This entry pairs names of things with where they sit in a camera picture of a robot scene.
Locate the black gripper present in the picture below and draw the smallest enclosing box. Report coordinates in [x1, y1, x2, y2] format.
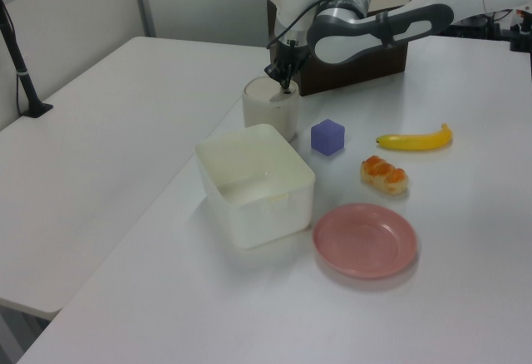
[264, 38, 309, 91]

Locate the white trash can with lid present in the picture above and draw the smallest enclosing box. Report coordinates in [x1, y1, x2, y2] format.
[242, 76, 301, 143]

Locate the purple cube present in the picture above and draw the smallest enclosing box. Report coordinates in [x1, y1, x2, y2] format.
[310, 118, 347, 158]

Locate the orange glazed toy bread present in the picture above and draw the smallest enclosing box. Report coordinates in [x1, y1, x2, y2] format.
[359, 155, 409, 196]

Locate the yellow toy banana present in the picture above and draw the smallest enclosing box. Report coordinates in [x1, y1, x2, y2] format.
[376, 122, 453, 152]

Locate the white plastic storage box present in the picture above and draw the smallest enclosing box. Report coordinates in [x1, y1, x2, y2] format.
[195, 123, 316, 250]

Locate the pink plastic plate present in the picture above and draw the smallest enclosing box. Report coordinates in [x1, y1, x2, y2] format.
[312, 202, 418, 279]

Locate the black clamp device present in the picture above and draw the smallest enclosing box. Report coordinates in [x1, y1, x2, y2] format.
[507, 6, 532, 52]

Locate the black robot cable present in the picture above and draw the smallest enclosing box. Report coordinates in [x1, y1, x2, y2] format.
[264, 0, 333, 50]

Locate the brown drawer box white handle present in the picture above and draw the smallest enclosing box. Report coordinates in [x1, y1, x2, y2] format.
[265, 0, 411, 97]

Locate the black camera stand pole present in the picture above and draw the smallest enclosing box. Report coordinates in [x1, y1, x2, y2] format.
[0, 0, 54, 119]

